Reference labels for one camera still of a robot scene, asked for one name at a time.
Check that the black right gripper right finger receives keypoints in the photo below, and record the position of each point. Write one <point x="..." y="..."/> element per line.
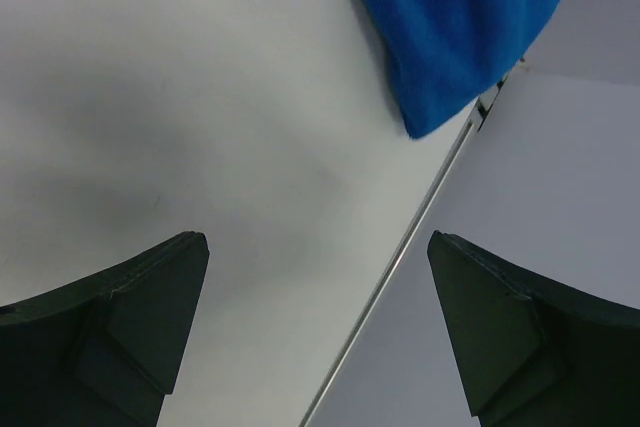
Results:
<point x="532" y="351"/>

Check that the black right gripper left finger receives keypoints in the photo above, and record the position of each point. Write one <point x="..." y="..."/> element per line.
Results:
<point x="104" y="350"/>

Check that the blue microfibre towel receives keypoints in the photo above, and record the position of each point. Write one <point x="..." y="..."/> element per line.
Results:
<point x="442" y="54"/>

